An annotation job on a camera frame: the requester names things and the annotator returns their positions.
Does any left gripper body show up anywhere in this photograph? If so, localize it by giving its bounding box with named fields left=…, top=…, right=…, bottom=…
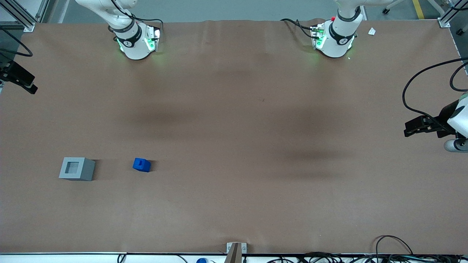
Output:
left=437, top=93, right=468, bottom=138

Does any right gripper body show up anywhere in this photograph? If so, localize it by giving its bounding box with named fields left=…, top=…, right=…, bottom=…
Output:
left=0, top=60, right=16, bottom=84

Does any blue plastic part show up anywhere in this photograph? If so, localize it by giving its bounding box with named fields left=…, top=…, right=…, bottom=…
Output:
left=132, top=158, right=151, bottom=173

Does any gray square base block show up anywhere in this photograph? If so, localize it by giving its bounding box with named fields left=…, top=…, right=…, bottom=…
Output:
left=59, top=157, right=96, bottom=182

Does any brown table cover mat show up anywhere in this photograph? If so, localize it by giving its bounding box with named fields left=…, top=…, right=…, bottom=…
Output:
left=0, top=18, right=468, bottom=255

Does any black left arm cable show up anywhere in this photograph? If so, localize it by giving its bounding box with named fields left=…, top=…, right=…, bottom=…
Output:
left=402, top=57, right=468, bottom=123

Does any aluminium frame post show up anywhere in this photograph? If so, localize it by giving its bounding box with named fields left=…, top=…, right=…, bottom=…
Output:
left=428, top=0, right=468, bottom=28
left=0, top=0, right=50, bottom=33

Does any black looped cable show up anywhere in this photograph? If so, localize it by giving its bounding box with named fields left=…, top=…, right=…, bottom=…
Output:
left=375, top=235, right=414, bottom=256

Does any black cable bundle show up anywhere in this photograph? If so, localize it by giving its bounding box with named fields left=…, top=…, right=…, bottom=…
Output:
left=266, top=251, right=468, bottom=263

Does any black base power cable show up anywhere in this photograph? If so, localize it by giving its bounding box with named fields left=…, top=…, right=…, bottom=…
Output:
left=280, top=18, right=318, bottom=39

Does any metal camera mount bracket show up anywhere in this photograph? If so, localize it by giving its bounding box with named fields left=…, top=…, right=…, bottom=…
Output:
left=224, top=242, right=248, bottom=263

